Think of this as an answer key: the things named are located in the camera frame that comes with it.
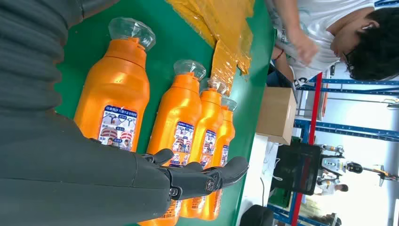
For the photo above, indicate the green crate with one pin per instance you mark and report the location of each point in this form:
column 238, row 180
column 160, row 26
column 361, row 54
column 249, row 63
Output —
column 279, row 198

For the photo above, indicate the silver humanoid robot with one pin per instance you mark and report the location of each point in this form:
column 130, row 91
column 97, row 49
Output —
column 335, row 163

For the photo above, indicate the yellow taped mat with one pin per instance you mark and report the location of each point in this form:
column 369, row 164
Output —
column 224, row 25

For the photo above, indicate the black case yellow label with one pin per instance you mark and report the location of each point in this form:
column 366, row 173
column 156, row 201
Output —
column 257, row 216

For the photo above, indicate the red wrist band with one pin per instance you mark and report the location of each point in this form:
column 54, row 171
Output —
column 279, row 55

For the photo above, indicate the white table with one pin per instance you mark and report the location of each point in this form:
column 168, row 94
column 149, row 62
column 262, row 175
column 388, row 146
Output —
column 255, row 162

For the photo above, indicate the person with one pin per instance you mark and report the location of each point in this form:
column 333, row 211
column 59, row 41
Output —
column 327, row 188
column 324, row 18

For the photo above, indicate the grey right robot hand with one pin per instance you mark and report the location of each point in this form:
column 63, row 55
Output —
column 62, row 174

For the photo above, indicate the brown cardboard box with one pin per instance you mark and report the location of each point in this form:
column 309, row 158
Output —
column 276, row 115

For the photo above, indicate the blue red metal rack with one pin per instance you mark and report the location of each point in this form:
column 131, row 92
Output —
column 358, row 131

